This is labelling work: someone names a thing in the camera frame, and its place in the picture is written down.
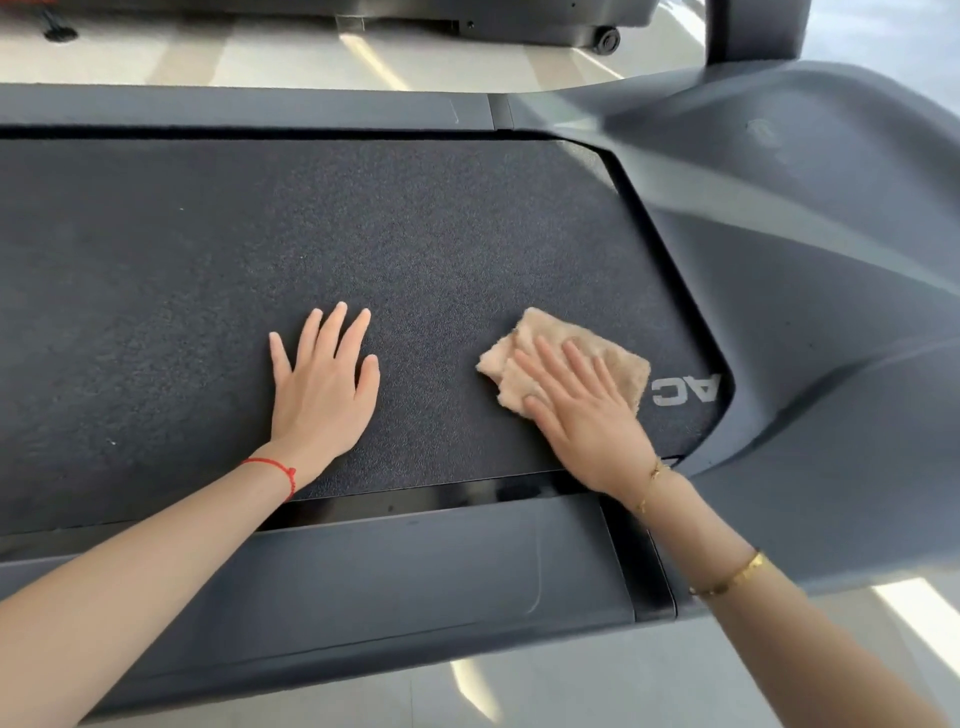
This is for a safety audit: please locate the beige cleaning cloth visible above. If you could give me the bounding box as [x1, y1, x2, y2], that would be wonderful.
[476, 305, 652, 415]

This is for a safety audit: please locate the person's right forearm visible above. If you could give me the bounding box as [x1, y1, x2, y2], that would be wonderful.
[637, 468, 952, 728]

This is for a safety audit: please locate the gold bangle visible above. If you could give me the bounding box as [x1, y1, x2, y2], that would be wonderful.
[688, 549, 766, 600]

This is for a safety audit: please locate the black treadmill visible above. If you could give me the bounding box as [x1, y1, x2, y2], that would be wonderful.
[0, 0, 960, 721]
[0, 0, 663, 55]

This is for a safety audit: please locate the person's left forearm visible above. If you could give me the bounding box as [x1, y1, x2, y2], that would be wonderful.
[0, 458, 298, 728]

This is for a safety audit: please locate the person's right hand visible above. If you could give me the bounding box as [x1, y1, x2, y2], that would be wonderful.
[512, 335, 661, 502]

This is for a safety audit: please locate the person's left hand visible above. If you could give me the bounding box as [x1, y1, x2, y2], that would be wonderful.
[268, 301, 382, 470]

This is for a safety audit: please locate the red string bracelet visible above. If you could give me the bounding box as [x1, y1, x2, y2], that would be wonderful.
[239, 457, 298, 502]

